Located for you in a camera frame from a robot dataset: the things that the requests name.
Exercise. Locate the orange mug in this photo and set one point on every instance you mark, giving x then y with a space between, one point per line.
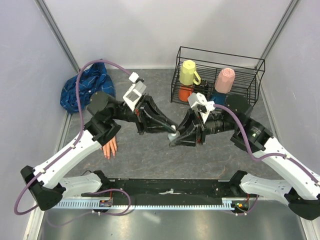
184 92

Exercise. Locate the blue mug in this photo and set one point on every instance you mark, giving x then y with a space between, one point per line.
219 98

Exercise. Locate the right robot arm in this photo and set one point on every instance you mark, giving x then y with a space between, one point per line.
300 187

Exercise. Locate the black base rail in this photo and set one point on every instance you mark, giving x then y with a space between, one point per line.
176 191

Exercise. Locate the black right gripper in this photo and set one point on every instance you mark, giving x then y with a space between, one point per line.
197 134

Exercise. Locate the pink faceted mug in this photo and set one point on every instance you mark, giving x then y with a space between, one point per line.
225 80

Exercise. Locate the light blue cable duct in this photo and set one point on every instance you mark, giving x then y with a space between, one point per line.
98 204

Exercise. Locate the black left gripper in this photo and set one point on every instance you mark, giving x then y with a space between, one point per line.
147 106

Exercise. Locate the blue plaid shirt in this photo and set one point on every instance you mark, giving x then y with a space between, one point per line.
92 80

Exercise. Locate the black wire rack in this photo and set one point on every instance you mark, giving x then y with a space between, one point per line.
248 72

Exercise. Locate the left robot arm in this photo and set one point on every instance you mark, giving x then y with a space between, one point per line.
47 182

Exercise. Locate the black mug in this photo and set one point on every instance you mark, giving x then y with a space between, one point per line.
202 88

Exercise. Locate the yellow faceted mug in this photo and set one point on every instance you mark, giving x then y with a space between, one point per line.
188 73

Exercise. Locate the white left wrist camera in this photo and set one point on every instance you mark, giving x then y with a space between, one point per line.
135 92

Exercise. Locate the mannequin hand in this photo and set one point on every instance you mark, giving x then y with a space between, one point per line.
110 148

